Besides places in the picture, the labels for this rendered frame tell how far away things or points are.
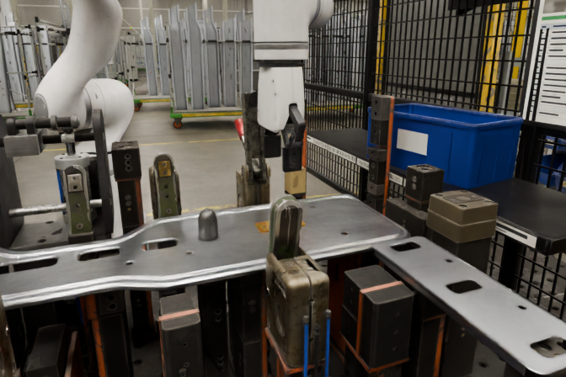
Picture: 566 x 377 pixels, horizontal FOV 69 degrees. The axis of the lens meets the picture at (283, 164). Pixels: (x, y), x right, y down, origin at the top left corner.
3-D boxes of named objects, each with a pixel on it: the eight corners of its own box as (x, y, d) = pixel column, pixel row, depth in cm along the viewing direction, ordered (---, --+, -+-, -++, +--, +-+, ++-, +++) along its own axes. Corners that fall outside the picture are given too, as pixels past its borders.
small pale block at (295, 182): (289, 326, 91) (290, 170, 81) (284, 318, 94) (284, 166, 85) (303, 323, 92) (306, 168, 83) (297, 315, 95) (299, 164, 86)
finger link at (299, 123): (280, 96, 64) (279, 130, 66) (299, 104, 58) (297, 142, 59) (286, 95, 65) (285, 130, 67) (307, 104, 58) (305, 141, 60)
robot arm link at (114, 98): (58, 173, 106) (44, 80, 99) (122, 158, 120) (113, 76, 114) (82, 183, 99) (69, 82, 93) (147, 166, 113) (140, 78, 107)
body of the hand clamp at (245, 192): (247, 330, 90) (242, 178, 81) (238, 312, 96) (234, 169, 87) (272, 324, 92) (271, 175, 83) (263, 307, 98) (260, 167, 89)
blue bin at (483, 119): (467, 190, 80) (476, 124, 77) (363, 157, 105) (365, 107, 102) (516, 177, 88) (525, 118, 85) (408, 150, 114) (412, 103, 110)
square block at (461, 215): (439, 400, 72) (462, 209, 63) (409, 368, 79) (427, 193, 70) (473, 387, 75) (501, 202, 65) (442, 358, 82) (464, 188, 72)
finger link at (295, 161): (281, 130, 62) (281, 171, 64) (289, 133, 60) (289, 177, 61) (300, 128, 64) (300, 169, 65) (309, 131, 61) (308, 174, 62)
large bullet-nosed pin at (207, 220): (200, 251, 65) (199, 212, 64) (197, 242, 68) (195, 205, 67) (220, 247, 67) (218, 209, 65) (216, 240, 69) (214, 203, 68)
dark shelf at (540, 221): (547, 257, 60) (550, 239, 59) (301, 140, 141) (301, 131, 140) (641, 235, 68) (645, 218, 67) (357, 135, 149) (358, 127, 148)
